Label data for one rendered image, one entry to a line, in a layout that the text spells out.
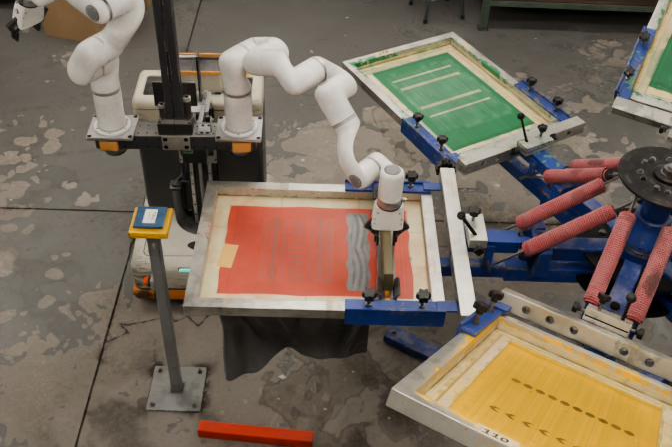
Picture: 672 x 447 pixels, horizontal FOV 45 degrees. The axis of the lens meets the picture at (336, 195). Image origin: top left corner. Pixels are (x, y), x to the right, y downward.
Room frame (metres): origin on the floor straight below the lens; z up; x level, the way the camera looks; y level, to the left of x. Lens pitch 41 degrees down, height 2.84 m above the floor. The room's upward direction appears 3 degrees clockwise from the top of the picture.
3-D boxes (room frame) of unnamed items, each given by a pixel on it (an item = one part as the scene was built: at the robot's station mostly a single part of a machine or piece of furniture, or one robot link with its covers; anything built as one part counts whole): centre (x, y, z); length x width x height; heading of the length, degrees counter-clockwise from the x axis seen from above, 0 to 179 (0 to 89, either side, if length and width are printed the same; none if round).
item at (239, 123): (2.33, 0.35, 1.21); 0.16 x 0.13 x 0.15; 3
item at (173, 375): (2.02, 0.62, 0.48); 0.22 x 0.22 x 0.96; 1
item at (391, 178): (1.94, -0.14, 1.25); 0.15 x 0.10 x 0.11; 52
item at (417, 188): (2.19, -0.18, 0.97); 0.30 x 0.05 x 0.07; 91
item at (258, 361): (1.70, 0.11, 0.74); 0.46 x 0.04 x 0.42; 91
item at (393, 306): (1.63, -0.19, 0.97); 0.30 x 0.05 x 0.07; 91
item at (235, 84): (2.32, 0.34, 1.37); 0.13 x 0.10 x 0.16; 142
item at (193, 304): (1.91, 0.05, 0.97); 0.79 x 0.58 x 0.04; 91
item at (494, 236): (1.92, -0.51, 1.02); 0.17 x 0.06 x 0.05; 91
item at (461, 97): (2.70, -0.53, 1.05); 1.08 x 0.61 x 0.23; 31
